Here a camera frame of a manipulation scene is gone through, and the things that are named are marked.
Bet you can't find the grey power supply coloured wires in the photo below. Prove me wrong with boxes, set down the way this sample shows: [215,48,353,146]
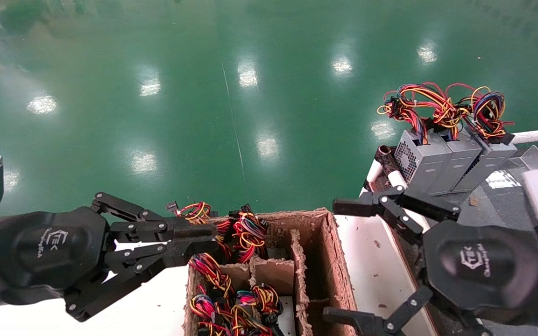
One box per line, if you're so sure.
[166,201,233,262]
[187,252,233,299]
[228,204,293,264]
[453,84,518,193]
[377,83,456,197]
[189,293,232,336]
[229,303,276,336]
[428,96,483,196]
[235,284,284,325]

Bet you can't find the clear plastic divider plate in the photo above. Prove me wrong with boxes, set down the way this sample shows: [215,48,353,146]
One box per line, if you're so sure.
[507,145,538,172]

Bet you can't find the dark brown pipe joint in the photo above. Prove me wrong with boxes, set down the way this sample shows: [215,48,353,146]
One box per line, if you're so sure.
[375,145,398,175]

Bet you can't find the short white pipe leg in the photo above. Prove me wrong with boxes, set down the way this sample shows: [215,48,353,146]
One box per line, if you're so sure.
[359,160,384,196]

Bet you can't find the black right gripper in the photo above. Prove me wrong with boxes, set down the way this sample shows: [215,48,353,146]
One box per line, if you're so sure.
[323,185,538,336]

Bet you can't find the black conveyor belt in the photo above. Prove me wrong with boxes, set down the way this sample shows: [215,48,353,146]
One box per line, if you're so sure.
[367,142,538,336]

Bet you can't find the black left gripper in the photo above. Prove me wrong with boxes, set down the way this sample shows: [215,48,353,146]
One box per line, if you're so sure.
[0,191,221,323]

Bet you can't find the brown cardboard divider box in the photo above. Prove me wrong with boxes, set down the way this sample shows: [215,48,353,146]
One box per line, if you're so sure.
[184,208,358,336]

